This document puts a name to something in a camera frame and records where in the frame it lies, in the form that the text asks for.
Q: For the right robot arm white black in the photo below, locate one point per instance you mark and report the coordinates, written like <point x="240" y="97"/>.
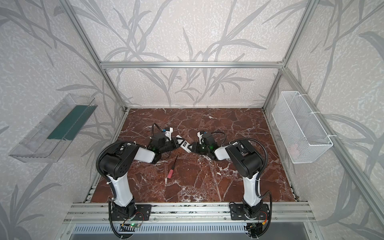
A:
<point x="250" y="159"/>

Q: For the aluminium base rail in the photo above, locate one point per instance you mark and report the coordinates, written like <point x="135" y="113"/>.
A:
<point x="218" y="212"/>

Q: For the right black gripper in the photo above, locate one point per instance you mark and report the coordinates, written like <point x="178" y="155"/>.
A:
<point x="197" y="146"/>

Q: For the aluminium frame crossbar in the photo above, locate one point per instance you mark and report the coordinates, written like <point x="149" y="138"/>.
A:
<point x="216" y="65"/>

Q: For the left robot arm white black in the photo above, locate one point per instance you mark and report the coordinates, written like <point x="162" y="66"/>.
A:
<point x="114" y="162"/>

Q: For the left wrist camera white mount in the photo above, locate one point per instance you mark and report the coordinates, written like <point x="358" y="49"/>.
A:
<point x="167" y="132"/>

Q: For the red white remote control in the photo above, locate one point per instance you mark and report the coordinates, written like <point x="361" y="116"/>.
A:
<point x="183" y="144"/>

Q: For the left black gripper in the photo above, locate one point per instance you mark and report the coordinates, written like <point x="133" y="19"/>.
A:
<point x="173" y="143"/>

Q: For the pink handled screwdriver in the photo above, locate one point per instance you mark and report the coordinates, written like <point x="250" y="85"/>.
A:
<point x="171" y="172"/>

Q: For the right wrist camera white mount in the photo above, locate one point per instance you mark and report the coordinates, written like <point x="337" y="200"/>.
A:
<point x="200" y="136"/>

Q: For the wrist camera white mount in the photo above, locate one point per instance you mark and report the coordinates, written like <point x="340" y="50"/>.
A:
<point x="167" y="132"/>
<point x="200" y="136"/>

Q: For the white wire mesh basket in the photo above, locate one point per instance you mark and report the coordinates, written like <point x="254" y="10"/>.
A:
<point x="302" y="133"/>

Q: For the clear plastic wall bin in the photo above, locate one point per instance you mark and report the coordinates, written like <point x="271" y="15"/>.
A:
<point x="48" y="141"/>

